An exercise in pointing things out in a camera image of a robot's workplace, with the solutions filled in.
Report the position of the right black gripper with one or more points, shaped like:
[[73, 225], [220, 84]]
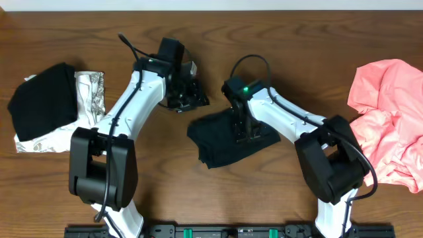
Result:
[[240, 135]]

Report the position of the black t-shirt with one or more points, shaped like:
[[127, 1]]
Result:
[[215, 138]]

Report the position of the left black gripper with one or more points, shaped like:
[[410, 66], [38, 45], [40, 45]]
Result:
[[196, 98]]

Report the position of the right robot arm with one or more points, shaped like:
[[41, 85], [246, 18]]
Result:
[[331, 160]]

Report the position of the pink t-shirt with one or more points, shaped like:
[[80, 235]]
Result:
[[387, 94]]

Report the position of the folded black garment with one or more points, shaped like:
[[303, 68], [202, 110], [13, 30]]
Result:
[[44, 103]]

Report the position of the white patterned folded garment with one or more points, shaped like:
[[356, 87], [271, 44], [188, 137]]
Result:
[[91, 109]]

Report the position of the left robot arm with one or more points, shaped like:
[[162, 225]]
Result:
[[103, 165]]

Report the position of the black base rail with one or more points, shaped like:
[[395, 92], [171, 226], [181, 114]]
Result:
[[287, 231]]

